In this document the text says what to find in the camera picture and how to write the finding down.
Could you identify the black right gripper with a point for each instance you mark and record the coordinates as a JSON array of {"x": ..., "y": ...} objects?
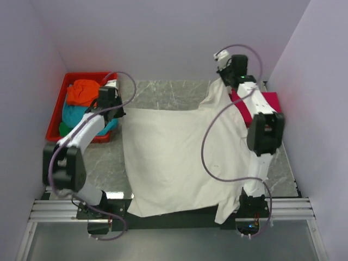
[{"x": 221, "y": 72}]

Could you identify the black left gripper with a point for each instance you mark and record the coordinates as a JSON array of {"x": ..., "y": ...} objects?
[{"x": 119, "y": 113}]

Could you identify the white t shirt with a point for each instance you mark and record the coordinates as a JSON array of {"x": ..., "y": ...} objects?
[{"x": 185, "y": 160}]

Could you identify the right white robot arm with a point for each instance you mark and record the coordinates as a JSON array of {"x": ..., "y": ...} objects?
[{"x": 262, "y": 136}]

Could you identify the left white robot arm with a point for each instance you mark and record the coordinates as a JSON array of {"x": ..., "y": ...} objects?
[{"x": 63, "y": 166}]

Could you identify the dark red folded t shirt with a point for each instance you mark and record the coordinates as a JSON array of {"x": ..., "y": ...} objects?
[{"x": 234, "y": 98}]

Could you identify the orange t shirt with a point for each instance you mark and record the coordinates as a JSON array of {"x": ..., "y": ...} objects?
[{"x": 82, "y": 92}]

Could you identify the light blue t shirt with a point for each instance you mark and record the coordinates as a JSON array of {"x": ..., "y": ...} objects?
[{"x": 72, "y": 115}]

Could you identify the pink folded t shirt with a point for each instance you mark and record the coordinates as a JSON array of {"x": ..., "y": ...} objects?
[{"x": 258, "y": 102}]

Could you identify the green t shirt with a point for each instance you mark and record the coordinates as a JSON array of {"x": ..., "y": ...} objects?
[{"x": 64, "y": 129}]

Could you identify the red plastic bin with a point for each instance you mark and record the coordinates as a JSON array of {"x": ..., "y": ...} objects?
[{"x": 53, "y": 134}]

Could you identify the black base bar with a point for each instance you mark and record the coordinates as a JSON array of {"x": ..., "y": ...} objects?
[{"x": 200, "y": 218}]

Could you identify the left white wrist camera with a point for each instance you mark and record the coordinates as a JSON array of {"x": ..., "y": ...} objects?
[{"x": 112, "y": 84}]

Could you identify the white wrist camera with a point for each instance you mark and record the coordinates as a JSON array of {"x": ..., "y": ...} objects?
[
  {"x": 223, "y": 59},
  {"x": 112, "y": 84}
]

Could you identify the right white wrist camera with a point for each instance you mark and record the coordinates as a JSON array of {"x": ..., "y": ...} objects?
[{"x": 223, "y": 59}]

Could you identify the aluminium rail frame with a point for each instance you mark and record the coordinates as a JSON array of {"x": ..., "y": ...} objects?
[{"x": 60, "y": 211}]

